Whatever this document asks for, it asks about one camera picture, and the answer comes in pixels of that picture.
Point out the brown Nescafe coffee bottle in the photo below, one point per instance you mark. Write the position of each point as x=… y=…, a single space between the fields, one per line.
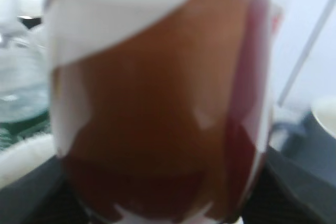
x=160 y=109

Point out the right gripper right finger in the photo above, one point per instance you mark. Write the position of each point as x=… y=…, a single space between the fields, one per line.
x=285 y=193

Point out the clear water bottle green label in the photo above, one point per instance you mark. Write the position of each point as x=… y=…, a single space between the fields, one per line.
x=24 y=82

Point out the dark blue mug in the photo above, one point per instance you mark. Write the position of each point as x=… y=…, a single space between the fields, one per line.
x=310 y=143

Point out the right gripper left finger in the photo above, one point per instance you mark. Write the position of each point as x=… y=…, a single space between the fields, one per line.
x=41 y=196

